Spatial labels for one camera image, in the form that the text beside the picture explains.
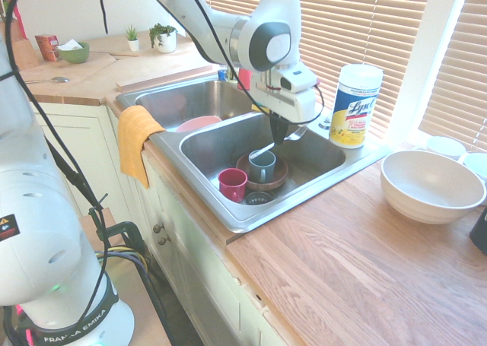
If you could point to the narrow wooden window blind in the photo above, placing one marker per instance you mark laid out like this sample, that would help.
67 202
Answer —
460 76

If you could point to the trailing plant in white pot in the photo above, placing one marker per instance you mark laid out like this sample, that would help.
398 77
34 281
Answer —
163 40

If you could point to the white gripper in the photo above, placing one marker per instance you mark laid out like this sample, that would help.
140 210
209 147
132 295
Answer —
293 106

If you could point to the silver metal fork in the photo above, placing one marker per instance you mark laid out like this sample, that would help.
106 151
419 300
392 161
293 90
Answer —
296 134

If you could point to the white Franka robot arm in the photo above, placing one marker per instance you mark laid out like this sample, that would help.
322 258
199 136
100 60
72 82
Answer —
38 228

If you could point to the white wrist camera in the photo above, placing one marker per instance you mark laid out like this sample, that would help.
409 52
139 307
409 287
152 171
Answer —
295 80

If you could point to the wide wooden window blind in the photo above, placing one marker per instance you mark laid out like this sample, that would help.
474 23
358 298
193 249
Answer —
342 26

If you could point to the large cream bowl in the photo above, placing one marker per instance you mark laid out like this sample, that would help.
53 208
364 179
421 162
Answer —
430 186

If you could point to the grey blue mug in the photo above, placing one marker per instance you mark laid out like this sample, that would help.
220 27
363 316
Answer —
262 169

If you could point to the black container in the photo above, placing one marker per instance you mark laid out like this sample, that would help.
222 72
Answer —
480 228

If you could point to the small spiky potted plant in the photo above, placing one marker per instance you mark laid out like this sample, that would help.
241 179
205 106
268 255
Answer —
132 38

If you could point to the stainless steel double sink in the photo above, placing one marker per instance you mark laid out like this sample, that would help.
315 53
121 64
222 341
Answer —
213 95

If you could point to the orange box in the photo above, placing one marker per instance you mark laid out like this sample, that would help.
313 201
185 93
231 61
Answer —
46 46

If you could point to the pink plate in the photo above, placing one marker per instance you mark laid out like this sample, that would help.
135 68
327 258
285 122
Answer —
194 125

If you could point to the silver metal spoon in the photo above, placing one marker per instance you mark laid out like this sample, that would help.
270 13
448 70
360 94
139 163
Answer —
59 79

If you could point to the Lysol wipes canister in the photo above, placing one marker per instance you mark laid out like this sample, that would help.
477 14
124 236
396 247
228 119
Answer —
355 106

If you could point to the black sink drain strainer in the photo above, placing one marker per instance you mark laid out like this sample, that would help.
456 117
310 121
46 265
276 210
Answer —
260 198

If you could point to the blue bottle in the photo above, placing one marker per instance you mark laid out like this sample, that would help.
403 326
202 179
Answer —
222 74

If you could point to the orange dish towel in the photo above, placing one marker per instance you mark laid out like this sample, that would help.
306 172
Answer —
133 140

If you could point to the black stand rod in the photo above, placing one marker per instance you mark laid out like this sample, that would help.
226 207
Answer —
72 175

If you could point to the green bowl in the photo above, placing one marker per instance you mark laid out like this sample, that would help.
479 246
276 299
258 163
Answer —
76 56

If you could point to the red cup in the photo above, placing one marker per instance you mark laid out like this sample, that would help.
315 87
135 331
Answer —
233 184

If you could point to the white crumpled paper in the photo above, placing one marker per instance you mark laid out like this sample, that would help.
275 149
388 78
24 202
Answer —
70 45

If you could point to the chrome faucet base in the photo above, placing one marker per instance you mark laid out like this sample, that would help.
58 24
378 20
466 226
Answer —
325 123

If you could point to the wooden knife block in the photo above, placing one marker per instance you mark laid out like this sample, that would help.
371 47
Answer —
26 53

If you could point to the round cabinet knob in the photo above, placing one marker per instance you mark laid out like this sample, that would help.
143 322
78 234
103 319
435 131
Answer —
157 229
163 241

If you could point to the brown wooden bowl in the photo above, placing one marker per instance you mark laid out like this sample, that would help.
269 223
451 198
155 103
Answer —
279 175

